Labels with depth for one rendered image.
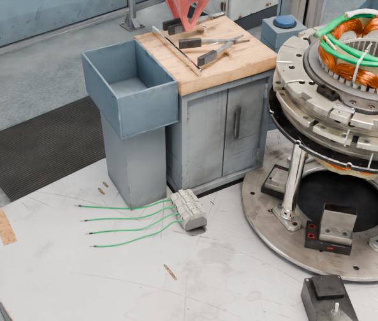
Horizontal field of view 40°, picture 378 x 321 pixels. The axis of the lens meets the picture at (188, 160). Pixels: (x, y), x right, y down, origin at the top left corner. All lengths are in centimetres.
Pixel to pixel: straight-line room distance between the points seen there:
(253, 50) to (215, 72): 10
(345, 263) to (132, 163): 42
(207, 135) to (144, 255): 25
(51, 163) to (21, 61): 98
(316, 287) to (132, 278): 31
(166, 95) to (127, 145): 12
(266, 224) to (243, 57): 31
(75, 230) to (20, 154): 147
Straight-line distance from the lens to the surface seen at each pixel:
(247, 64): 91
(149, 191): 101
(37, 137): 252
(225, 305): 89
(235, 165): 105
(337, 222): 95
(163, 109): 87
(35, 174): 233
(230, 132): 99
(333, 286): 87
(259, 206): 101
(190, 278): 92
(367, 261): 97
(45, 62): 314
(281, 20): 112
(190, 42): 92
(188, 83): 85
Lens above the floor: 152
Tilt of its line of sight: 41 degrees down
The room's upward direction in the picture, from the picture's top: 1 degrees clockwise
